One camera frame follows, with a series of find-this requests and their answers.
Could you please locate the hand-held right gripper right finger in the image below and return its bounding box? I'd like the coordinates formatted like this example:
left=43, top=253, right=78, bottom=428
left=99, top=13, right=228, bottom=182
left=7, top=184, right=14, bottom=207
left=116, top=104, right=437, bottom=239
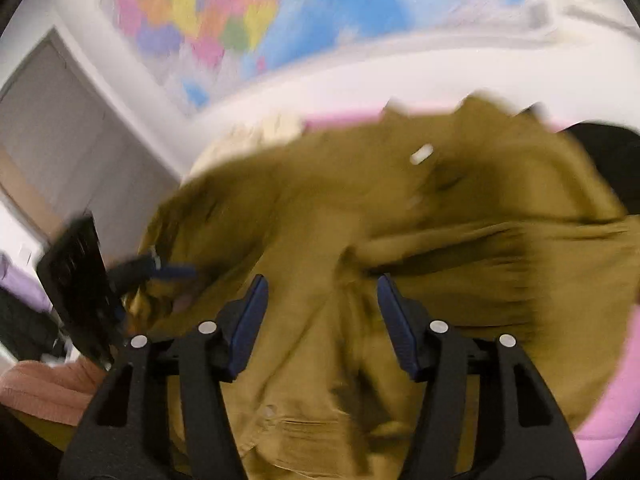
left=376, top=274, right=587, bottom=480

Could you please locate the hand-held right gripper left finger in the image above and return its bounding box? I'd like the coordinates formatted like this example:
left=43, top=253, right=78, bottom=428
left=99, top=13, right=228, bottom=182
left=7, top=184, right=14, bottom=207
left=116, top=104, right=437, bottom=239
left=57, top=274, right=270, bottom=480

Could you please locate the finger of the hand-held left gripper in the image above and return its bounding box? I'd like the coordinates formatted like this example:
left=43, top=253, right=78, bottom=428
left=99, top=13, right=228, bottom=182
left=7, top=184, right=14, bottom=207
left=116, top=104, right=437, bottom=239
left=107, top=254, right=198, bottom=295

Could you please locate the olive brown shirt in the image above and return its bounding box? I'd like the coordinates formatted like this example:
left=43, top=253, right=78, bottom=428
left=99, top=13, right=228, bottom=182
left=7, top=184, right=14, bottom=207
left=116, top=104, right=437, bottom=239
left=122, top=92, right=633, bottom=478

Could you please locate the purple cloth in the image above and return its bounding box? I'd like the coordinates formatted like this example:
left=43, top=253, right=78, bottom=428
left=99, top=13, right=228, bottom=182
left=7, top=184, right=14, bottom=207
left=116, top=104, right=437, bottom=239
left=0, top=254, right=55, bottom=312

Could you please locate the dark cloth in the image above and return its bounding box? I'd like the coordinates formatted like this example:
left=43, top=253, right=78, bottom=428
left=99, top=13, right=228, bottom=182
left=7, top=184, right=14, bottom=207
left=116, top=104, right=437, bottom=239
left=0, top=287, right=76, bottom=362

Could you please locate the salmon knit cloth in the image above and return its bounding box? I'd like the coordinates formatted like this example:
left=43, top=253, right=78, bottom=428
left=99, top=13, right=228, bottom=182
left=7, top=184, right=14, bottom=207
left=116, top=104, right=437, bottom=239
left=0, top=359, right=110, bottom=425

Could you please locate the grey door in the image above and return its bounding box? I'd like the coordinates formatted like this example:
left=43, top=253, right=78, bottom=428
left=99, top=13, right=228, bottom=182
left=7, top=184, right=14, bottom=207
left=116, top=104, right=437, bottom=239
left=0, top=29, right=182, bottom=242

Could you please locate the cream pillow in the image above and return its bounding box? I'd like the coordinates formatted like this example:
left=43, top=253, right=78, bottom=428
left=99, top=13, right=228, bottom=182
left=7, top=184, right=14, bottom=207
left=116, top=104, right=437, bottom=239
left=190, top=112, right=307, bottom=177

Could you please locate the pink bed sheet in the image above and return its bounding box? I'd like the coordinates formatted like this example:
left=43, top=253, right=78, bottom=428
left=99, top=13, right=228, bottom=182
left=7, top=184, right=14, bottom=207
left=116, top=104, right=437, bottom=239
left=302, top=102, right=638, bottom=461

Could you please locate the black garment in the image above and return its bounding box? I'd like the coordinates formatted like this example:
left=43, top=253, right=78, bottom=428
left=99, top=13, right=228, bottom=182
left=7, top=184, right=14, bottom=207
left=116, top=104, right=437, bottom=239
left=567, top=121, right=640, bottom=306

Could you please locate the colourful wall map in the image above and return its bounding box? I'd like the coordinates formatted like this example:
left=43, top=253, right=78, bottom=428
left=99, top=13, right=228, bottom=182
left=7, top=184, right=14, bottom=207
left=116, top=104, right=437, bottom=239
left=100, top=0, right=566, bottom=117

